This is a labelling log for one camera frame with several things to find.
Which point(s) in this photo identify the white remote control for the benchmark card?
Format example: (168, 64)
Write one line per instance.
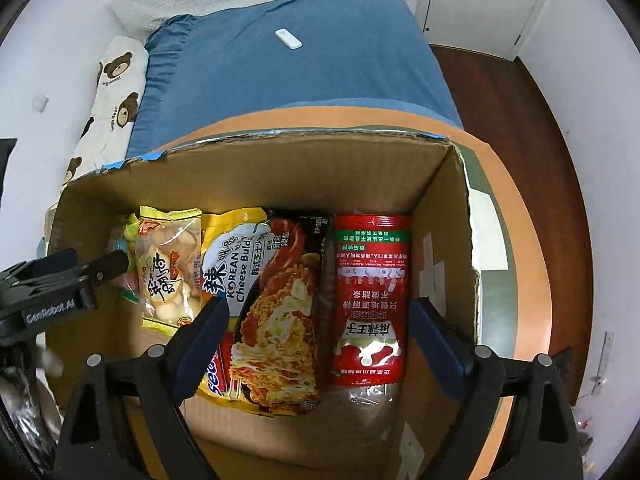
(288, 39)

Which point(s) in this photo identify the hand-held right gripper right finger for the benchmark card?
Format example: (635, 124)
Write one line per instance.
(440, 345)

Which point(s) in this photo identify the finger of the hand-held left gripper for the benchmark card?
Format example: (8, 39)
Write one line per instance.
(52, 262)
(107, 262)

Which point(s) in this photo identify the yellow noodle packet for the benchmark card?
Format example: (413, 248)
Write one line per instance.
(225, 260)

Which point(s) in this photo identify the red spicy strip packet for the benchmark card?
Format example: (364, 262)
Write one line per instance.
(370, 300)

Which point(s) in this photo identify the round table with orange rim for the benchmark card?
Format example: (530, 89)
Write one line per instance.
(517, 260)

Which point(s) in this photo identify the yellow egg cake snack bag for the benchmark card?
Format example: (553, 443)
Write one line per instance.
(165, 260)

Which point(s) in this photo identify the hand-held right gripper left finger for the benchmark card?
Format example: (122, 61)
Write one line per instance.
(205, 340)

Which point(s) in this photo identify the colourful candy packet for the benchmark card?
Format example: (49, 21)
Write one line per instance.
(122, 232)

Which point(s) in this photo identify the blue bed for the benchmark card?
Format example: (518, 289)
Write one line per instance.
(300, 75)

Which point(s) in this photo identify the black noodle packet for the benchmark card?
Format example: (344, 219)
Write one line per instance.
(280, 320)

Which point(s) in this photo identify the bear print pillow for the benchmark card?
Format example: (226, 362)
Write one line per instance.
(112, 95)

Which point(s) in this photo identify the cardboard box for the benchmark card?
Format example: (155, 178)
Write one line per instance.
(350, 175)

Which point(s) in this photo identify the white door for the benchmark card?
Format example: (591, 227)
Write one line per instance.
(475, 0)

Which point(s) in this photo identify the white wall socket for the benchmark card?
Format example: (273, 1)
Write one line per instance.
(40, 102)

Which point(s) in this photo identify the white power strip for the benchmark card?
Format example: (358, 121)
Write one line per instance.
(606, 355)

